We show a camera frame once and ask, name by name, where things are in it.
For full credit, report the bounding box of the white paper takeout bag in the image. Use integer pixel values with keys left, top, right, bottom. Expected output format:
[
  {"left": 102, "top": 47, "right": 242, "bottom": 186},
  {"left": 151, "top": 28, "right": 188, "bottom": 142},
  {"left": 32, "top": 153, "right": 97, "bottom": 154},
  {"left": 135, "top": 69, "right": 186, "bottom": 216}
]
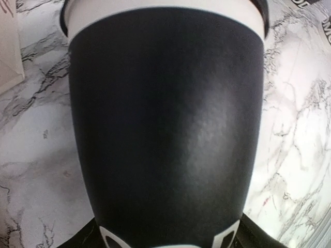
[{"left": 0, "top": 1, "right": 25, "bottom": 94}]

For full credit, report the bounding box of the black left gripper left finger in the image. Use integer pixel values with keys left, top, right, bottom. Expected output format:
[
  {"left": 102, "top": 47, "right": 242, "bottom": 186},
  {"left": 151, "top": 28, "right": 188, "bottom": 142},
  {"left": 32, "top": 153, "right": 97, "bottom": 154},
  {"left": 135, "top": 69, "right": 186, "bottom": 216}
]
[{"left": 58, "top": 219, "right": 100, "bottom": 248}]

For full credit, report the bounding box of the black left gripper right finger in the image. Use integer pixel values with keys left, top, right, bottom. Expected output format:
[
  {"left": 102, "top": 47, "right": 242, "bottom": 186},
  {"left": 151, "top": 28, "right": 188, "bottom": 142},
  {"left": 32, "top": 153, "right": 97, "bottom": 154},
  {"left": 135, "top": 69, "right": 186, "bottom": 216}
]
[{"left": 232, "top": 214, "right": 287, "bottom": 248}]

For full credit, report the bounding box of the black cup holding straws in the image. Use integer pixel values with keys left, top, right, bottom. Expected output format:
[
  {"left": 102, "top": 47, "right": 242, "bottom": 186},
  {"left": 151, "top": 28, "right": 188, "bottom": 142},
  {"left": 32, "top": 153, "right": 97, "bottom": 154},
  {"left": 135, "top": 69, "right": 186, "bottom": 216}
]
[{"left": 321, "top": 17, "right": 330, "bottom": 45}]

